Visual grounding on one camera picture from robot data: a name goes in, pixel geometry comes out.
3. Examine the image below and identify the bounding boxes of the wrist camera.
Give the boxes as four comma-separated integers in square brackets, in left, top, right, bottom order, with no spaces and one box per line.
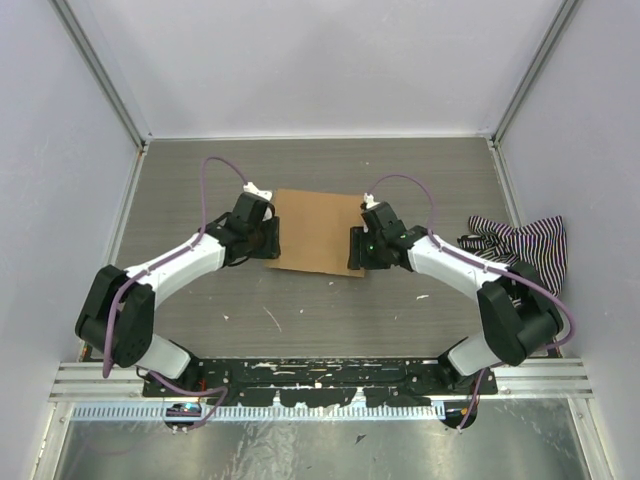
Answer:
[243,182,273,202]
[360,192,382,214]

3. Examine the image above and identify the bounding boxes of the white slotted cable duct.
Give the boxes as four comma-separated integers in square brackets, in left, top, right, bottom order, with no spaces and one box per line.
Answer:
[70,400,445,422]

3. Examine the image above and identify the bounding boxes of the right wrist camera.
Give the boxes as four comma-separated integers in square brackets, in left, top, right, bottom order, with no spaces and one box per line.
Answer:
[360,192,382,214]

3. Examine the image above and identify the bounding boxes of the brown cardboard box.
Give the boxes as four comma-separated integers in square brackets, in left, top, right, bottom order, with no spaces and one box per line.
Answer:
[265,189,365,278]

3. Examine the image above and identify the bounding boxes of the left aluminium corner post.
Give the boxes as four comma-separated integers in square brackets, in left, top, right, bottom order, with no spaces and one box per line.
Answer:
[49,1,152,150]

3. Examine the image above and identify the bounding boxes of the right aluminium corner post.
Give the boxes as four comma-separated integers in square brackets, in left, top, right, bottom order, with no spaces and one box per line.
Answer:
[490,0,582,148]

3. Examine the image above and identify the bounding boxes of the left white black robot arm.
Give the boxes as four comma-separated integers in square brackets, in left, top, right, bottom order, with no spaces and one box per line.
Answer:
[75,183,280,397]

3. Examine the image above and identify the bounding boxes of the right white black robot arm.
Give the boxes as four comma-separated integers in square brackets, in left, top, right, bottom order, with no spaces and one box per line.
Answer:
[347,194,564,395]

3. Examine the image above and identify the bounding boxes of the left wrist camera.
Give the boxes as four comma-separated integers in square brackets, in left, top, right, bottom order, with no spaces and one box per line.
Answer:
[243,182,273,202]

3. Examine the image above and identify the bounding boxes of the striped purple cloth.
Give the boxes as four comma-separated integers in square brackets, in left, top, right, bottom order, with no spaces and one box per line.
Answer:
[457,215,568,297]

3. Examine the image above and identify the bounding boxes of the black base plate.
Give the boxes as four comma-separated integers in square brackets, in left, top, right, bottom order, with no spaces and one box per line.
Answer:
[172,357,498,408]

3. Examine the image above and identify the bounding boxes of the aluminium front rail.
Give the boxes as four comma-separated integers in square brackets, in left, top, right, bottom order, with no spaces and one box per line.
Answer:
[50,357,593,401]

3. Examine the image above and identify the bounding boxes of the aluminium corner post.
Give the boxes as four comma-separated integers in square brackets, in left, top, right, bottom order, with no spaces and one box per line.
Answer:
[49,1,152,150]
[490,0,582,148]

